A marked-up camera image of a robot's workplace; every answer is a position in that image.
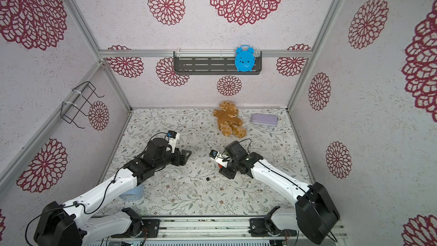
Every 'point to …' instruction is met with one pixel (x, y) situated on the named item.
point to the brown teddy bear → (229, 123)
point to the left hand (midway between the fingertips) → (185, 152)
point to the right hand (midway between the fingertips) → (222, 163)
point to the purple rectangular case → (264, 119)
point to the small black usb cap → (207, 179)
